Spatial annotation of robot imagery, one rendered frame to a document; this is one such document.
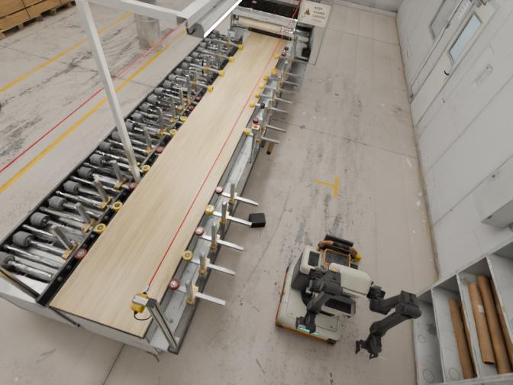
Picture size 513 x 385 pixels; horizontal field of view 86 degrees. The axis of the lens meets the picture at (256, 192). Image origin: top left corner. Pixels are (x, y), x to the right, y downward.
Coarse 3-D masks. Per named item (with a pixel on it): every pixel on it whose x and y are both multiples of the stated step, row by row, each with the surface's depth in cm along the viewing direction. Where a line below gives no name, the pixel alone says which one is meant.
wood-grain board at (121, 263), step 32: (256, 64) 445; (224, 96) 379; (192, 128) 329; (224, 128) 336; (160, 160) 291; (192, 160) 297; (224, 160) 303; (160, 192) 265; (192, 192) 270; (128, 224) 241; (160, 224) 244; (192, 224) 248; (96, 256) 220; (128, 256) 223; (160, 256) 226; (64, 288) 202; (96, 288) 205; (128, 288) 208; (160, 288) 210; (96, 320) 192; (128, 320) 194
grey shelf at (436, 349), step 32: (480, 256) 231; (512, 256) 222; (448, 288) 279; (512, 288) 207; (416, 320) 296; (448, 320) 262; (512, 320) 191; (416, 352) 277; (448, 352) 244; (480, 352) 210; (448, 384) 228; (480, 384) 201; (512, 384) 184
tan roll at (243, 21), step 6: (234, 18) 512; (240, 18) 507; (246, 18) 506; (246, 24) 511; (252, 24) 508; (258, 24) 505; (264, 24) 503; (270, 24) 503; (270, 30) 506; (276, 30) 503; (282, 30) 505
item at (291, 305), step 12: (288, 276) 297; (288, 288) 286; (288, 300) 278; (300, 300) 280; (288, 312) 271; (300, 312) 272; (276, 324) 279; (288, 324) 268; (324, 324) 268; (336, 324) 270; (312, 336) 276; (324, 336) 265; (336, 336) 263
